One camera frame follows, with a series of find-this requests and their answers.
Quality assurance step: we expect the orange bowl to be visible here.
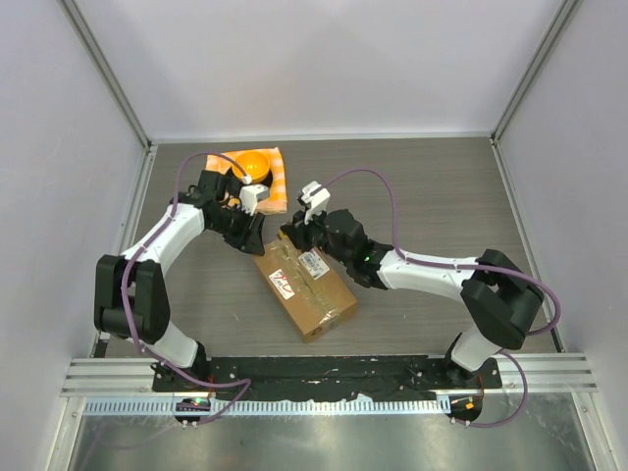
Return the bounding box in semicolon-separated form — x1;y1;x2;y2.
233;150;271;183

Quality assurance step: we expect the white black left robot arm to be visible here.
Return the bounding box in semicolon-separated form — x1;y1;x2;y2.
94;171;270;392

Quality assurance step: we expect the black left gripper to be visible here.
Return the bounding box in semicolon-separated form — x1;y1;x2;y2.
209;203;265;255

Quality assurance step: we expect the brown cardboard express box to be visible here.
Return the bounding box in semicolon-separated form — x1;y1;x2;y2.
253;237;358;342

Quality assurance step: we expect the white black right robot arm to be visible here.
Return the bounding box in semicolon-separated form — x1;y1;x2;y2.
281;209;545;388

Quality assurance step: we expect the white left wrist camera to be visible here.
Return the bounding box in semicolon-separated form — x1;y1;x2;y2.
238;175;270;215

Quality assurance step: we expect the white slotted cable duct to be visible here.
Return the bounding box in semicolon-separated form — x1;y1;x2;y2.
83;394;450;417

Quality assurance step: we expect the orange checkered cloth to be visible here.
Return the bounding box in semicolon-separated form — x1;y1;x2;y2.
205;147;288;215

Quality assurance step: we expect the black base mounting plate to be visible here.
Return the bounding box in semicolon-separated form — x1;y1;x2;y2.
151;353;501;403

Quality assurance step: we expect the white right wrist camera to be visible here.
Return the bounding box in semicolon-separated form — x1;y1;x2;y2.
298;181;331;225

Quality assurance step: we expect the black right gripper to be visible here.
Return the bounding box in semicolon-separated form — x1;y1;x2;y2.
283;204;351;267

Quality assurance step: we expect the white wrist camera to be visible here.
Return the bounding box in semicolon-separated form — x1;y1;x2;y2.
238;175;270;215
298;181;331;225

